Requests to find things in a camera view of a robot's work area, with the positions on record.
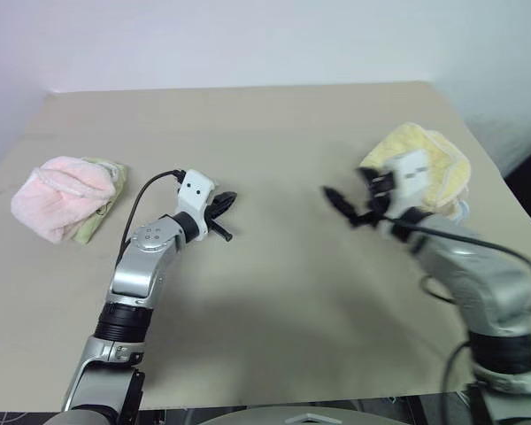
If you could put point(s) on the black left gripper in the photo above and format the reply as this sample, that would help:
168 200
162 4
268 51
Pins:
212 212

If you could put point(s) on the silver robot torso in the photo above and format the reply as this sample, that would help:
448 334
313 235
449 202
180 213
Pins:
292 416

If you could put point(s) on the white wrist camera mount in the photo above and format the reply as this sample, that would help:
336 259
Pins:
409 172
194 188

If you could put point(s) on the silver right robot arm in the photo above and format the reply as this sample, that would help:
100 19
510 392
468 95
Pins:
482 274

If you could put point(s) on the pale yellow fluffy towel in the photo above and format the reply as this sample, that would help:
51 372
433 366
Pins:
438 146

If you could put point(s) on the blue cloth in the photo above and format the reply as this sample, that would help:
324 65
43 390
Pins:
462 211

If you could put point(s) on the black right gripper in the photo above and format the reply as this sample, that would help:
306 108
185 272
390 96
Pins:
380 190

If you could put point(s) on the pink fluffy towel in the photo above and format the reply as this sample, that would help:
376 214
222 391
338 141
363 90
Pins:
62 195

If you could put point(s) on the light green fluffy towel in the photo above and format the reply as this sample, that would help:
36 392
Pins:
90 228

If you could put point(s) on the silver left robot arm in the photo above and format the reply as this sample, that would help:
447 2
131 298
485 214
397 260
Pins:
137 270

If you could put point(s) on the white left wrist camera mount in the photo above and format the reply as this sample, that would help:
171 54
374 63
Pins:
194 188

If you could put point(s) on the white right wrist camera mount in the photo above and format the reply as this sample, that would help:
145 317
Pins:
409 172

